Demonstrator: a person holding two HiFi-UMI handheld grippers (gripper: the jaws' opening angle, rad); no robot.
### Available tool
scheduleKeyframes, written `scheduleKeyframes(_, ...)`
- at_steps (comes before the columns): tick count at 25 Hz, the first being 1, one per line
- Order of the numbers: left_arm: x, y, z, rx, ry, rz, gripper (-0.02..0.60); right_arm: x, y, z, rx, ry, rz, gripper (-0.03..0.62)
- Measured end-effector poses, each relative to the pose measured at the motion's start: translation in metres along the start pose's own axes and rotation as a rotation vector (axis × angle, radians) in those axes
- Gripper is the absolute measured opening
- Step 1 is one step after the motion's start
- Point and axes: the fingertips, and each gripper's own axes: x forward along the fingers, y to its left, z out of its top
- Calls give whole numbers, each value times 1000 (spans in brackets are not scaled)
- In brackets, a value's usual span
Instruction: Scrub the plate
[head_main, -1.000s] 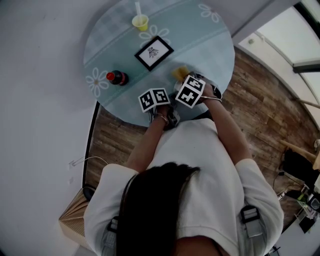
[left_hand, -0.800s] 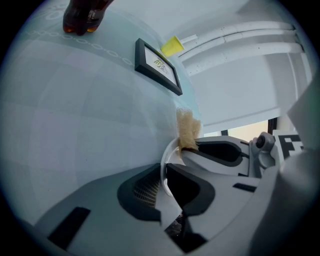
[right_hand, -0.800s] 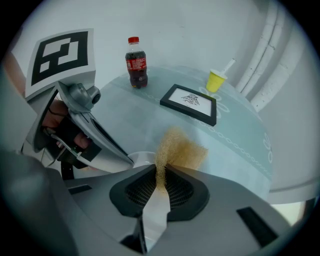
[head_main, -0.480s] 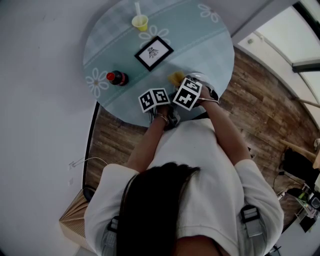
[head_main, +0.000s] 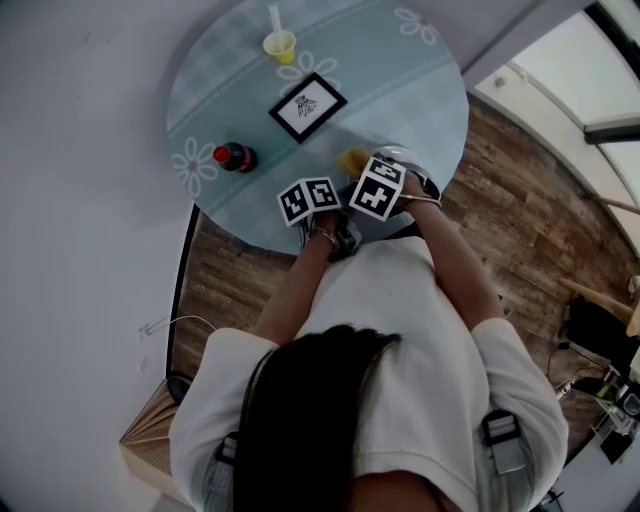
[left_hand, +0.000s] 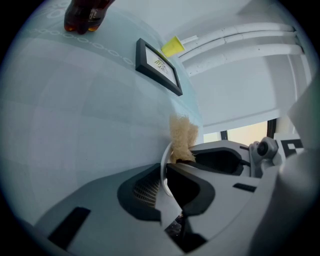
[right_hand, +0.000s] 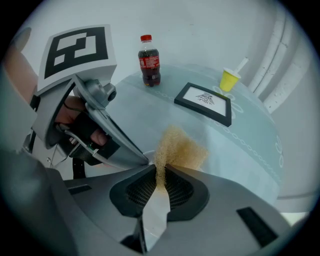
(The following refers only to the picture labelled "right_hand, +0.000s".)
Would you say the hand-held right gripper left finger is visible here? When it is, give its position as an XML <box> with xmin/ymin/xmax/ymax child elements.
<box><xmin>47</xmin><ymin>163</ymin><xmax>159</xmax><ymax>256</ymax></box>

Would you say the person's left forearm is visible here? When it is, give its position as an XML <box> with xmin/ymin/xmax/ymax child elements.
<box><xmin>3</xmin><ymin>47</ymin><xmax>38</xmax><ymax>106</ymax></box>

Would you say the black picture frame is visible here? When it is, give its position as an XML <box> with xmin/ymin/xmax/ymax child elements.
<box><xmin>173</xmin><ymin>82</ymin><xmax>232</xmax><ymax>128</ymax></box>

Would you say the yellow paper cup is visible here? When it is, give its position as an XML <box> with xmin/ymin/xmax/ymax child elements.
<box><xmin>219</xmin><ymin>67</ymin><xmax>242</xmax><ymax>93</ymax></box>

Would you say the white wall pipe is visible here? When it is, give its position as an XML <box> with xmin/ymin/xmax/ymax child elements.
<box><xmin>247</xmin><ymin>14</ymin><xmax>293</xmax><ymax>96</ymax></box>
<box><xmin>262</xmin><ymin>37</ymin><xmax>311</xmax><ymax>115</ymax></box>

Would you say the white straw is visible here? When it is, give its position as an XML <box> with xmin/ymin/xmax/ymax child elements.
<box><xmin>234</xmin><ymin>57</ymin><xmax>250</xmax><ymax>73</ymax></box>

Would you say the cola bottle with red cap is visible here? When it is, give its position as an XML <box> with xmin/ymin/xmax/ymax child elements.
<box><xmin>137</xmin><ymin>34</ymin><xmax>162</xmax><ymax>88</ymax></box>

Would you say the person's left hand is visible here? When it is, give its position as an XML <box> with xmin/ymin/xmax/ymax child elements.
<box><xmin>54</xmin><ymin>95</ymin><xmax>109</xmax><ymax>151</ymax></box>

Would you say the bread roll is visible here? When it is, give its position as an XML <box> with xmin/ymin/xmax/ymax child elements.
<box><xmin>152</xmin><ymin>124</ymin><xmax>210</xmax><ymax>193</ymax></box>

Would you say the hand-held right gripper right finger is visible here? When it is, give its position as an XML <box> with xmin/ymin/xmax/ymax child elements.
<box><xmin>149</xmin><ymin>163</ymin><xmax>294</xmax><ymax>256</ymax></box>

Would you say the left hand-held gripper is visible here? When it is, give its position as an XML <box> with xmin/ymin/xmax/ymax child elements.
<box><xmin>22</xmin><ymin>24</ymin><xmax>121</xmax><ymax>169</ymax></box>

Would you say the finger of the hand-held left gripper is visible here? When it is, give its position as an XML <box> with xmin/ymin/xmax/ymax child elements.
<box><xmin>85</xmin><ymin>104</ymin><xmax>150</xmax><ymax>166</ymax></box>
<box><xmin>99</xmin><ymin>158</ymin><xmax>148</xmax><ymax>172</ymax></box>

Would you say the grey fisheye camera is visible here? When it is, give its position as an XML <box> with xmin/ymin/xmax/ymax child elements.
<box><xmin>83</xmin><ymin>78</ymin><xmax>118</xmax><ymax>111</ymax></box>

